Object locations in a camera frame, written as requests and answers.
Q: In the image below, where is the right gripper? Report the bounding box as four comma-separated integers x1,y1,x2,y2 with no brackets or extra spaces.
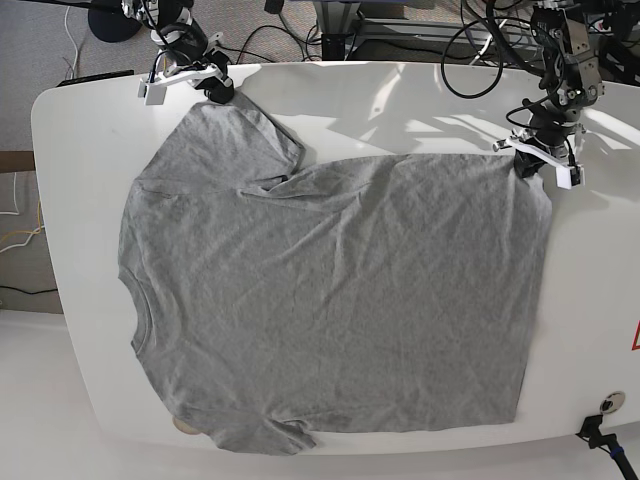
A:
149,33,235,104

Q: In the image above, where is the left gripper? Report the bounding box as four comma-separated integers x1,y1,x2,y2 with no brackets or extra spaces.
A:
492,115,585,179

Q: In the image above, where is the grey T-shirt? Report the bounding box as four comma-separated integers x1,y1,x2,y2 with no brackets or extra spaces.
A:
118,95,552,456

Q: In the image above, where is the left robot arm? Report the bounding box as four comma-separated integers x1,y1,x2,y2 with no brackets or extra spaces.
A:
493,1,604,189

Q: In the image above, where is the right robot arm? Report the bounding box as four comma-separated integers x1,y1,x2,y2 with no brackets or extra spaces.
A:
121,1,235,106

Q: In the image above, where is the dark round stand base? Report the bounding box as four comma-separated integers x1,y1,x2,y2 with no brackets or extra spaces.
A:
87,10,142,43

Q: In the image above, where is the black flat floor device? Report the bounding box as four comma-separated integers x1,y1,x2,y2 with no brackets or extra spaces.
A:
56,69,134,88

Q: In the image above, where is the red warning sticker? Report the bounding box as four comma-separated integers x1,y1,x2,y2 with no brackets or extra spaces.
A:
631,322,640,351

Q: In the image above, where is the round table grommet right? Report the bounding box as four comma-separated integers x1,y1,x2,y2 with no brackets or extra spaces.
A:
599,391,626,415

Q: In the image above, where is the round table grommet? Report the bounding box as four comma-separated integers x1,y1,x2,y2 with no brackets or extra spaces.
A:
599,391,626,415
172,416,201,436

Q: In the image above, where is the round table grommet left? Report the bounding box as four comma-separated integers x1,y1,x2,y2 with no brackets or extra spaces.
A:
172,416,201,436

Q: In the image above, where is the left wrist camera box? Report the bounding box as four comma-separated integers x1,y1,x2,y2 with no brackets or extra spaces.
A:
555,164,584,190

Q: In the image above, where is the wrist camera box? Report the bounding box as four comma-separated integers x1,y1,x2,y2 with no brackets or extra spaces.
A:
555,164,584,190
137,80,167,106

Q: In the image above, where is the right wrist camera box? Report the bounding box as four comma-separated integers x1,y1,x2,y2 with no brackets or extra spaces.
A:
137,80,167,106

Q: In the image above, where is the white floor cable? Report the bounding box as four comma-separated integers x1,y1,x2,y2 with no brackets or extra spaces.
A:
62,6,81,79

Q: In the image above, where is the black clamp with cable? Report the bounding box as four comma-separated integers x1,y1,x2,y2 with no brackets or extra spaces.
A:
576,414,639,480

